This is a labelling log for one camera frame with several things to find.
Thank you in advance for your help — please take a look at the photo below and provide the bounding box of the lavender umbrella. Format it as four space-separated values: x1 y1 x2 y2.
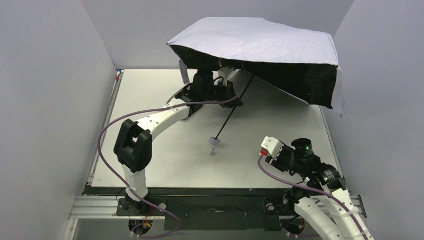
167 17 346 157

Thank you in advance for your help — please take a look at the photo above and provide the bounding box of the lavender umbrella case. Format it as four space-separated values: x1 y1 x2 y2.
166 83 203 122

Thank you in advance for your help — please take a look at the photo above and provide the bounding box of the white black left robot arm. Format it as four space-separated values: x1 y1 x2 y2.
113 70 243 214

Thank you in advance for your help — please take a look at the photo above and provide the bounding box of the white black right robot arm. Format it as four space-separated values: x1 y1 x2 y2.
257 136 374 240

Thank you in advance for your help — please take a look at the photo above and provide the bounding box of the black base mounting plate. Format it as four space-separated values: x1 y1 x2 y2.
71 187 307 236

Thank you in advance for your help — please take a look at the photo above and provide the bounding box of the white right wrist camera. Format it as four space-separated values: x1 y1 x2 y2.
260 136 286 159

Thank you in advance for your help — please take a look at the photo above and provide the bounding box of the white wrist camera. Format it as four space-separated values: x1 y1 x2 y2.
217 66 238 87
260 136 286 159

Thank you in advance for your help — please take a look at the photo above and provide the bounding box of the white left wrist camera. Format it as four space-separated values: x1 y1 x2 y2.
217 66 238 87

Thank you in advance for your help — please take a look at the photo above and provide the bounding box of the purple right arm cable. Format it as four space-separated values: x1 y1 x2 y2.
257 153 369 240

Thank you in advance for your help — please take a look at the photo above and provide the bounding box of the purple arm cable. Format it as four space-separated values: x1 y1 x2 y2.
97 76 248 240
257 153 369 240

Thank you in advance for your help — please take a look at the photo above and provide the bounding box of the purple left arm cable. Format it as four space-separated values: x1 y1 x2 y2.
97 76 248 240

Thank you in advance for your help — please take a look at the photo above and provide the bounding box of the aluminium front mounting rail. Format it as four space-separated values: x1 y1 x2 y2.
67 194 368 220

